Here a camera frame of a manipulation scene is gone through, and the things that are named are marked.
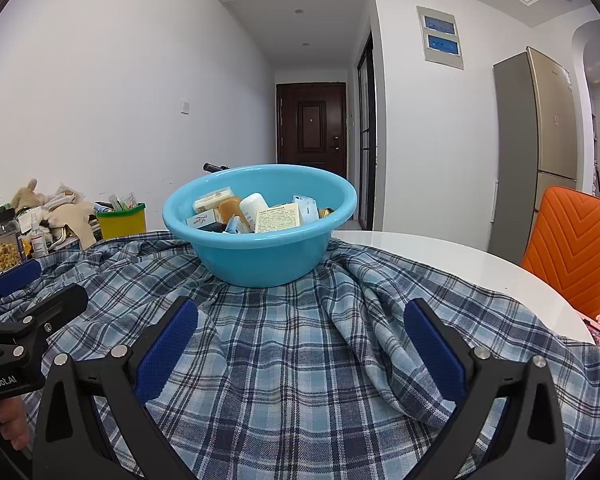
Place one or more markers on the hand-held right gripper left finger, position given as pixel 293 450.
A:
pixel 167 350

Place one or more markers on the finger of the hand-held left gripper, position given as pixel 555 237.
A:
pixel 17 270
pixel 60 305

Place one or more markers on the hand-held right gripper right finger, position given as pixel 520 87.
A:
pixel 435 355

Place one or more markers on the blue plastic basin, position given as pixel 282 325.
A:
pixel 260 260

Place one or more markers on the white plastic bottle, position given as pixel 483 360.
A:
pixel 254 207

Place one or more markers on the person's left hand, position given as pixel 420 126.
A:
pixel 12 425

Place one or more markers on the glass jar with black lid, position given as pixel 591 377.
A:
pixel 2 252

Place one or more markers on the small white spray bottle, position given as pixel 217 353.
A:
pixel 38 240

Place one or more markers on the beige plush toy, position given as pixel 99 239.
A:
pixel 72 217

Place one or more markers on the yellow bin with green rim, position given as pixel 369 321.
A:
pixel 122 225

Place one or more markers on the blue plaid cloth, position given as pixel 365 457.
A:
pixel 305 360

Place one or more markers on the small grey white box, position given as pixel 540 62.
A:
pixel 201 219

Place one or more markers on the blue white carton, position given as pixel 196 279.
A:
pixel 306 208
pixel 237 225

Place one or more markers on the tan round bottle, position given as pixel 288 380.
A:
pixel 229 209

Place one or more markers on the pink phone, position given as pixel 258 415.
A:
pixel 596 332

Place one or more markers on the white printed carton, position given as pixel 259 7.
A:
pixel 278 220

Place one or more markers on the orange chair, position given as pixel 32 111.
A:
pixel 570 250

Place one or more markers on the black electric bike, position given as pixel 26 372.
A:
pixel 214 167

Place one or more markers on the grey gold fridge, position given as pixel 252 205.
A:
pixel 530 160

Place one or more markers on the black framed glass door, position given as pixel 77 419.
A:
pixel 367 135

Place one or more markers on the dark brown door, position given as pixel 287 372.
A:
pixel 312 130

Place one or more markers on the white wall switch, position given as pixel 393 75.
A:
pixel 184 106

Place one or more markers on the wall electrical panel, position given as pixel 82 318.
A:
pixel 440 37

